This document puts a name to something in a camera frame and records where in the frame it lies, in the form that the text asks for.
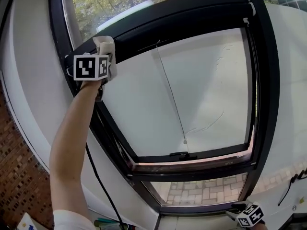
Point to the person's right forearm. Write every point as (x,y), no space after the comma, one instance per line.
(256,227)

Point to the white roller blind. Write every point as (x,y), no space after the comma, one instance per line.
(204,92)

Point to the white washbasin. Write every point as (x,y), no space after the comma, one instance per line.
(275,207)

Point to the black hand shower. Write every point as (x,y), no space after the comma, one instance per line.
(286,190)

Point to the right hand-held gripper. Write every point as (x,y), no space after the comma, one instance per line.
(250,215)

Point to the beige cleaning cloth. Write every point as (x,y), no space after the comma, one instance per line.
(108,45)

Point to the white printed carton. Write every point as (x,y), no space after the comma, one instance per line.
(26,223)

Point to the person's left forearm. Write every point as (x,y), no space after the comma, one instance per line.
(67,152)

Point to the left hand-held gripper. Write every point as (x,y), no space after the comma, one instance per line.
(86,67)

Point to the person's white shirt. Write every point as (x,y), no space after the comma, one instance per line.
(72,220)

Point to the black window frame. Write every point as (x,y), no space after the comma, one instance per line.
(266,104)

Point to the small yellow bottle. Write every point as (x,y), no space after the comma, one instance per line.
(300,199)

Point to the black blind cassette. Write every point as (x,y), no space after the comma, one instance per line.
(180,15)

